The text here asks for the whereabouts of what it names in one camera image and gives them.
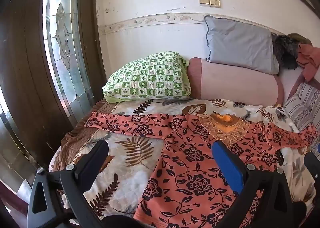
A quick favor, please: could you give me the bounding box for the leaf print blanket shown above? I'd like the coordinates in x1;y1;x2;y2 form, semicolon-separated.
49;98;315;221

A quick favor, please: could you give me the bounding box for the orange floral garment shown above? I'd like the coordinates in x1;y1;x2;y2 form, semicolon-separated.
85;112;319;228

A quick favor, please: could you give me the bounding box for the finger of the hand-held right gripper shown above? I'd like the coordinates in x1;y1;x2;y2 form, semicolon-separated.
303;151;320;168

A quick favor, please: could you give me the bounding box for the dark furry cloth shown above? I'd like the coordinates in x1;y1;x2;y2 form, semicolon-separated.
271;33;304;70

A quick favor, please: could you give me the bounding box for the gold wall switch plate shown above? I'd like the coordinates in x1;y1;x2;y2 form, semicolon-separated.
199;0;221;8

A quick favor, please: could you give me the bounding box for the olive cushion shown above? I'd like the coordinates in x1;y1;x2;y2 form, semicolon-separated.
287;33;313;46

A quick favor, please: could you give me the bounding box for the white sheet brown border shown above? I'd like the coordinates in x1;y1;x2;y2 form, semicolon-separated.
277;68;320;106

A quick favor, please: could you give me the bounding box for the stained glass window pane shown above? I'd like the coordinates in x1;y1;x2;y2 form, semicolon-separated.
41;0;94;112

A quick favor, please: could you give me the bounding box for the striped floral cushion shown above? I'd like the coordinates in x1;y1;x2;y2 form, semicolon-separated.
282;82;320;132

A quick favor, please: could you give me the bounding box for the grey pillow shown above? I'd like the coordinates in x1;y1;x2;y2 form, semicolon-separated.
204;15;280;75

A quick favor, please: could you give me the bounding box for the dark wooden door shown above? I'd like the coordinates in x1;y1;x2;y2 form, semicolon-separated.
0;0;108;186

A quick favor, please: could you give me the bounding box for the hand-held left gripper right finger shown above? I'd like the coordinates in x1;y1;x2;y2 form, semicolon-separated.
211;140;294;228

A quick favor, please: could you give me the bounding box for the pink bolster pillow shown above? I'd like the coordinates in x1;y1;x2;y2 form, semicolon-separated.
186;57;284;106

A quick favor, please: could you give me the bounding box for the brown quilted bedspread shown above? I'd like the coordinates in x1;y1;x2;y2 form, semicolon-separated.
49;99;120;172

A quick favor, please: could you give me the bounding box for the green checkered pillow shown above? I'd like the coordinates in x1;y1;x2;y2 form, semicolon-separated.
102;52;192;103

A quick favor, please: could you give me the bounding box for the rust coloured cloth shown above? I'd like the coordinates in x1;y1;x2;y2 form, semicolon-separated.
296;43;320;82

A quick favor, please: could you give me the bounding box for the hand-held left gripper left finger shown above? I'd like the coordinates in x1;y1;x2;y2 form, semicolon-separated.
27;139;109;228

